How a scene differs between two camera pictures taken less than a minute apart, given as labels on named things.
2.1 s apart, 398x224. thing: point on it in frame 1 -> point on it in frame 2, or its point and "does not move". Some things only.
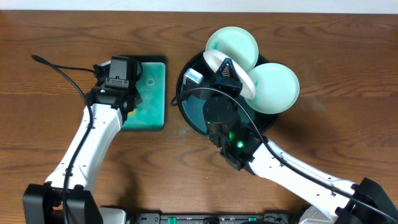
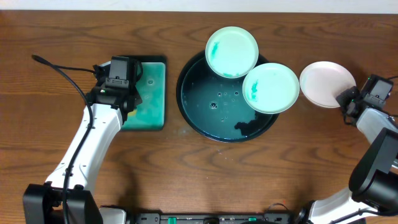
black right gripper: x=227 y=87 -> x=345 y=96
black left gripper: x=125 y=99 does not move
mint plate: x=237 y=43 does not move
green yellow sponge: x=132 y=113 does not move
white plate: x=214 y=58 -> x=321 y=82
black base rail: x=222 y=218 does not move
